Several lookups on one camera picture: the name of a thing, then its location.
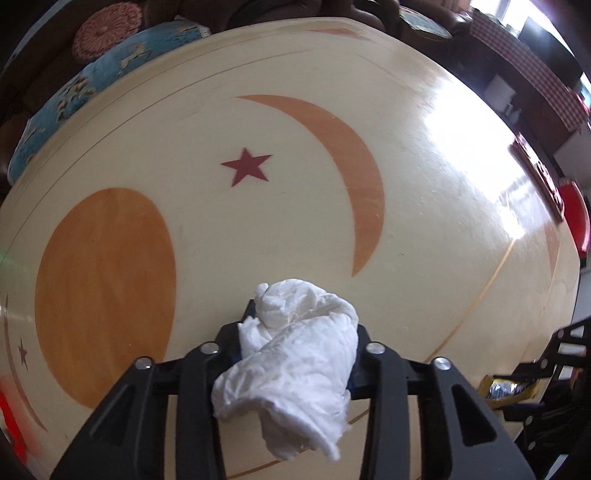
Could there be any blue printed cushion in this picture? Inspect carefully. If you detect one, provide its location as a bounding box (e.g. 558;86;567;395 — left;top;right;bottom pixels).
8;17;214;184

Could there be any teal round cushion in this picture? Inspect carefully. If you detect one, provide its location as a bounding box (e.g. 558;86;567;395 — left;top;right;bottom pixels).
398;6;457;41

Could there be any white tissue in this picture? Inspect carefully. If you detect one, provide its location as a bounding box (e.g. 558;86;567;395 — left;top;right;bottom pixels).
211;278;361;462

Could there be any black screen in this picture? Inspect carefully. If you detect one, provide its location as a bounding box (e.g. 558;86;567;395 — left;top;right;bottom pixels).
518;16;583;89

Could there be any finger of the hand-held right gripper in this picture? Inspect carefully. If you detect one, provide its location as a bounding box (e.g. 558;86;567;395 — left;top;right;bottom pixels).
514;316;591;383
502;402;591;459

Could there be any red checkered cloth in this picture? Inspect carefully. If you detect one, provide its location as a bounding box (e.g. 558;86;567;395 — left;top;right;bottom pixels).
470;8;591;136

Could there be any yellow snack wrapper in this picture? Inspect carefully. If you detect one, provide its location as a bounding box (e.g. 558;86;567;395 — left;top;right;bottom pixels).
477;374;542;411

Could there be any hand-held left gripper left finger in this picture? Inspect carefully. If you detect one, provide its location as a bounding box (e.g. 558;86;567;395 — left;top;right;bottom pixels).
50;299;257;480

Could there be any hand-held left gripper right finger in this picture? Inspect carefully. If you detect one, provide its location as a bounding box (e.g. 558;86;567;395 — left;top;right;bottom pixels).
341;324;537;480

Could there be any pink crocheted round cushion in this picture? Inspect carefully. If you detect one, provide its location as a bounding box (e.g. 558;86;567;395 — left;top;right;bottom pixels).
73;6;145;62

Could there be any red plastic stool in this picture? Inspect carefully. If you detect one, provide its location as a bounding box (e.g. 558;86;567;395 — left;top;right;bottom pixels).
555;180;591;258

